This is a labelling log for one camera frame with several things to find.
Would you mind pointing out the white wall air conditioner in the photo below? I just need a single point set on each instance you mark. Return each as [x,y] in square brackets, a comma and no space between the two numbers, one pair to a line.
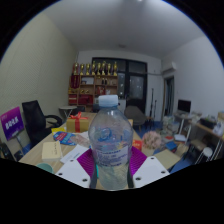
[169,66]

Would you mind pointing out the wooden shelf unit with trophies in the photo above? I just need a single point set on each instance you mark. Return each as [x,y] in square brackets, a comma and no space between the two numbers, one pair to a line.
[93,85]

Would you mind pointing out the black computer monitor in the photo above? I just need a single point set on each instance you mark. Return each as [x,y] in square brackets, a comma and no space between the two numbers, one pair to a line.
[184,106]

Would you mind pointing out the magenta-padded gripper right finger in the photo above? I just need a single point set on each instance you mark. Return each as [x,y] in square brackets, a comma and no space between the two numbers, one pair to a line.
[151,170]

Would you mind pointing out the black office chair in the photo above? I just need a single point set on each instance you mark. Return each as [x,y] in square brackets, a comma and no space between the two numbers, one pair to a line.
[35,118]

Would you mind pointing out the dark glass door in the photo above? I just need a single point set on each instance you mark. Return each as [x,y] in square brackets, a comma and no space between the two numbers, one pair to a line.
[135,83]

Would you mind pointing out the small round white table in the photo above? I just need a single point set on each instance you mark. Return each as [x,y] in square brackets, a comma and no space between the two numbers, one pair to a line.
[67,108]

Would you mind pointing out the clear plastic water bottle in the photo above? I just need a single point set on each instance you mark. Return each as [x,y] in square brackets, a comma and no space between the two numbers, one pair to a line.
[109,146]

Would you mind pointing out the purple sign board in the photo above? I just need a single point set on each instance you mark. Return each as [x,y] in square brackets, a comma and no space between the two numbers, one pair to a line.
[11,122]

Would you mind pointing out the white printed paper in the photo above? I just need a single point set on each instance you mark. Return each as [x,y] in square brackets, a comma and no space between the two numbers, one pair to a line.
[75,153]

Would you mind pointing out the long side desk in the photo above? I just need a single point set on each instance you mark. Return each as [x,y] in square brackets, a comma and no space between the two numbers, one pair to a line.
[203,127]

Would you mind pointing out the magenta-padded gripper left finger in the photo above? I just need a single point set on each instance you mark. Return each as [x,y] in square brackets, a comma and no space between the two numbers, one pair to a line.
[73,171]

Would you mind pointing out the beige book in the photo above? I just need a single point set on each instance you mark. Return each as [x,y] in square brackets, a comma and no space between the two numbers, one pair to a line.
[51,150]

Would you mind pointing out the grey padded chair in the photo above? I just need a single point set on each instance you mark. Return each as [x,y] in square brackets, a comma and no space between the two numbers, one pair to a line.
[135,116]

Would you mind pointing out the yellow gift box red ribbon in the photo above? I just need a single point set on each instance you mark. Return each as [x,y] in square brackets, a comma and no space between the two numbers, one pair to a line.
[77,125]

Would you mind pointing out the orange red book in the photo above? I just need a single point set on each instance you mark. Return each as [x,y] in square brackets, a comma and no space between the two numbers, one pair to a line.
[137,144]

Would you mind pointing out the stack of books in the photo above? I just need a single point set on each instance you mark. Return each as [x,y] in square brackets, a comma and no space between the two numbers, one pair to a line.
[169,124]

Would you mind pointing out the blue and red flyer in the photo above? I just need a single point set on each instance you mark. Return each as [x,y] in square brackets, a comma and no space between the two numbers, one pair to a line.
[65,137]

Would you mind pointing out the white round stool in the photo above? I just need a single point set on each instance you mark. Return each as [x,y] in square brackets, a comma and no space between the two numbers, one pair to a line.
[206,150]

